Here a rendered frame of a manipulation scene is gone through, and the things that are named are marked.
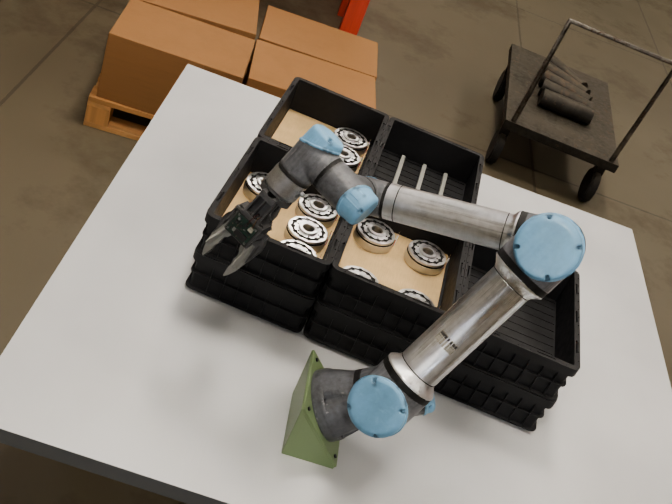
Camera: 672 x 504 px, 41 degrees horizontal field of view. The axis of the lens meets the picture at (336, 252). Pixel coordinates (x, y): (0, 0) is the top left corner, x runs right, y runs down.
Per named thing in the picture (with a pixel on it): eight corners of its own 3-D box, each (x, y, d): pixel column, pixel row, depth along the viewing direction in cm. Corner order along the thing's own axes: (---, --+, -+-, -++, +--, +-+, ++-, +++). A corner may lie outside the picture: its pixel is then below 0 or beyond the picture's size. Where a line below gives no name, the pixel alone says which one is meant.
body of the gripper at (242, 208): (216, 224, 176) (256, 180, 172) (232, 218, 184) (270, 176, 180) (244, 252, 175) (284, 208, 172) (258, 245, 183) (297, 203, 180)
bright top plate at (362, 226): (391, 251, 225) (392, 249, 225) (354, 236, 225) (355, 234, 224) (396, 229, 233) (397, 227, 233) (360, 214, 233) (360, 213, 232)
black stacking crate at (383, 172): (453, 260, 240) (471, 227, 233) (350, 216, 239) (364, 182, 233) (467, 187, 272) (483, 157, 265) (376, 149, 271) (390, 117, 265)
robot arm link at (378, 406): (391, 438, 178) (600, 246, 166) (372, 456, 164) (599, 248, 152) (350, 392, 180) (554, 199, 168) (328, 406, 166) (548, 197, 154)
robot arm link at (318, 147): (340, 150, 168) (309, 118, 169) (301, 192, 171) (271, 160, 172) (353, 151, 175) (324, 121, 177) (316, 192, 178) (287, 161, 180)
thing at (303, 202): (333, 225, 225) (334, 223, 225) (295, 211, 224) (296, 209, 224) (339, 204, 233) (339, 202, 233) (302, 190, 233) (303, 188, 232)
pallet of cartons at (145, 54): (365, 122, 457) (396, 47, 432) (345, 219, 385) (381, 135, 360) (130, 35, 445) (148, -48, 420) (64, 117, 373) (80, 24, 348)
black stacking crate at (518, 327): (554, 406, 207) (578, 373, 201) (435, 356, 207) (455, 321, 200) (557, 304, 240) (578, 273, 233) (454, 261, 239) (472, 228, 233)
